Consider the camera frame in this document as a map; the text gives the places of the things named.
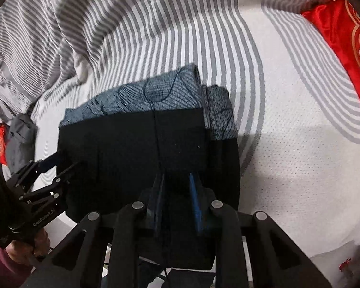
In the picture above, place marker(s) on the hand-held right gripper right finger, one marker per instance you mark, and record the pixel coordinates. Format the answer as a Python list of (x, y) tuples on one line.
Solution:
[(195, 199)]

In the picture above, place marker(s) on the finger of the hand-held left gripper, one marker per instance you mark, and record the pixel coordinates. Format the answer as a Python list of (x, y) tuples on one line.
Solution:
[(69, 174), (48, 163)]

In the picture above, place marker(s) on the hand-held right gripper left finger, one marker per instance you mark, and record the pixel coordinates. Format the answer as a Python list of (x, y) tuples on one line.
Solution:
[(159, 199)]

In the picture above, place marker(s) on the black pants patterned blue waistband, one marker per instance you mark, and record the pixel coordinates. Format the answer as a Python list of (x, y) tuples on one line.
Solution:
[(123, 144)]

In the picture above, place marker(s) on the person's left forearm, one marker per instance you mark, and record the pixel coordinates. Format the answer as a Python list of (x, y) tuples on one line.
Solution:
[(3, 268)]

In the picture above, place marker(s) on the person's left hand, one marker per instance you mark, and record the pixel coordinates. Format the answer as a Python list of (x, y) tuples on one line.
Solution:
[(42, 241)]

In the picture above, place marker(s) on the dark grey cloth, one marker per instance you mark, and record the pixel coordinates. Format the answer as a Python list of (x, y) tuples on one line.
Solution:
[(21, 138)]

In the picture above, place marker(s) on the small red printed cloth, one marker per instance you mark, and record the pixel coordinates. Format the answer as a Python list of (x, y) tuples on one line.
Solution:
[(0, 144)]

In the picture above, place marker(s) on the white mattress grey curved stripes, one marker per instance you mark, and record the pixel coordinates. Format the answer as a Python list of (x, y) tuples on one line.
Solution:
[(288, 162)]

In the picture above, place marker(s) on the grey white striped blanket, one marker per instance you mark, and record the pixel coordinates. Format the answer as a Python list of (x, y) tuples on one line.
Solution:
[(108, 21)]

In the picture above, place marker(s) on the white cloth red print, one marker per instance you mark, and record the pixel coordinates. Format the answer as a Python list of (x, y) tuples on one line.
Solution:
[(357, 261)]

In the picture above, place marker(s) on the red satin cloth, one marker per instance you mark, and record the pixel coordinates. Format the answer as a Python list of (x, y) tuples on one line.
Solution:
[(333, 33)]

